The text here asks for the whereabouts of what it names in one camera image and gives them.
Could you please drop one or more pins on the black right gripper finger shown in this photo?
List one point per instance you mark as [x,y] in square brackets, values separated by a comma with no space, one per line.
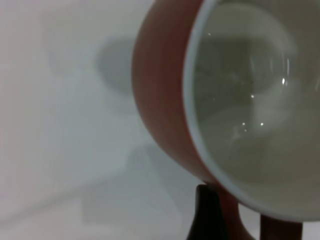
[205,220]

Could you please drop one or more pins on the red ceramic mug white inside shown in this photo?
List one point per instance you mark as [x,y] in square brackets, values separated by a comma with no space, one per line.
[155,100]

